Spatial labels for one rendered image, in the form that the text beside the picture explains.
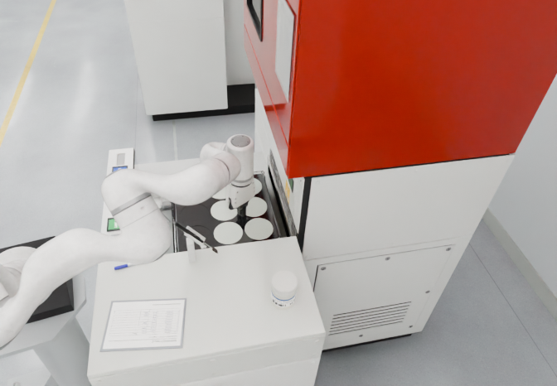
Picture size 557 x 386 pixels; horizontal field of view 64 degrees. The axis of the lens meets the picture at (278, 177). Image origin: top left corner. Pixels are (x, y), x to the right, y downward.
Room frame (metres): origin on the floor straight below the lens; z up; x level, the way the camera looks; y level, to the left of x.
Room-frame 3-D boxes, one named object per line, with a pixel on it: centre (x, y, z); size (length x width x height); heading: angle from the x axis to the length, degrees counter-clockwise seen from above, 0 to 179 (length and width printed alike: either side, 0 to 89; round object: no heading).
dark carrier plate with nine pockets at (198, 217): (1.09, 0.19, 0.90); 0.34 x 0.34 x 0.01; 14
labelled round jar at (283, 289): (0.70, -0.03, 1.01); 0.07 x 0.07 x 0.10
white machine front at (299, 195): (1.33, 0.02, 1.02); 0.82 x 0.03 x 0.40; 14
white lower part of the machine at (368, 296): (1.42, -0.31, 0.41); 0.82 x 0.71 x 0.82; 14
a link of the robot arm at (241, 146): (1.08, 0.13, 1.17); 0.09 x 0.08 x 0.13; 78
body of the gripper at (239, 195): (1.08, 0.12, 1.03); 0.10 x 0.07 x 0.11; 136
